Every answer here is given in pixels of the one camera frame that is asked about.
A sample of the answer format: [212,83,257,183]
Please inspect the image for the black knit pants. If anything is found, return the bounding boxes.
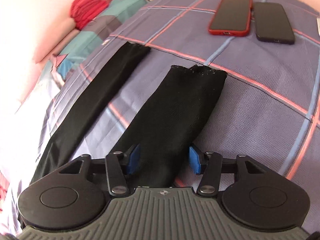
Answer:
[32,42,227,188]

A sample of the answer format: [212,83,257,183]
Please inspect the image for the purple plaid bed sheet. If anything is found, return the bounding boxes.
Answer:
[1,0,319,235]

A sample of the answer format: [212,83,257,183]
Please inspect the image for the teal plaid pillow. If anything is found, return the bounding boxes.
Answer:
[43,0,148,88]

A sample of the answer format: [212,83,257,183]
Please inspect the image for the pink folded blanket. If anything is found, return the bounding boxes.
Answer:
[33,17,75,63]

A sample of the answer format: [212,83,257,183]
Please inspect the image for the red case smartphone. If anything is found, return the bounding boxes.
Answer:
[208,0,253,37]

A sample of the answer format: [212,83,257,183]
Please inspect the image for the dark case smartphone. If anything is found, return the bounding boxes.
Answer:
[253,2,295,44]

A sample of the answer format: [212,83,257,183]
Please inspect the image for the red folded cloth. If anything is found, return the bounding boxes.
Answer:
[69,0,109,30]

